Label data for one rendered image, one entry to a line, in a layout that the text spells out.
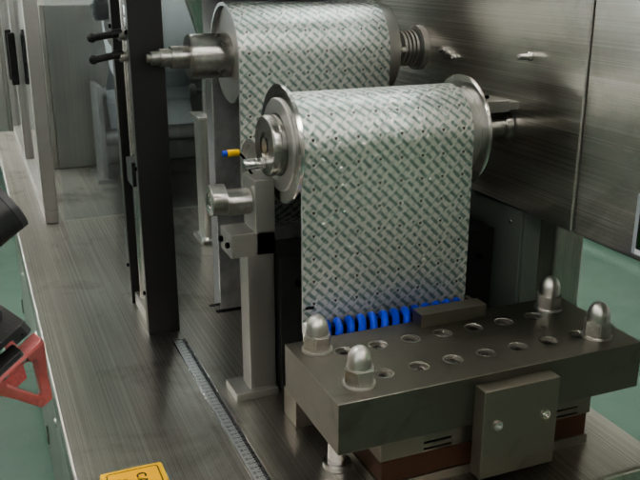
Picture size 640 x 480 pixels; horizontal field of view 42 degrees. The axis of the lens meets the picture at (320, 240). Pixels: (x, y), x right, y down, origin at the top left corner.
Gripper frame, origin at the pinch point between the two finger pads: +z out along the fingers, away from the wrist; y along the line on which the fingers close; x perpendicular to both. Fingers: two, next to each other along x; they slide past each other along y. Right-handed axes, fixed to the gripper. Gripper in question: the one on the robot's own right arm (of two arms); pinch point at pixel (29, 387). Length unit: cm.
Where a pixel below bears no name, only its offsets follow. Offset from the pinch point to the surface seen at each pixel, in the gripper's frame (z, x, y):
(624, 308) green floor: 242, -215, 83
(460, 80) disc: 6, -65, -8
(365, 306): 20.6, -35.8, -8.2
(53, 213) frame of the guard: 35, -37, 98
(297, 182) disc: 1.5, -36.9, -4.8
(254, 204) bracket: 5.0, -34.6, 3.0
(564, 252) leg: 45, -73, -10
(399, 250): 16.8, -43.0, -9.8
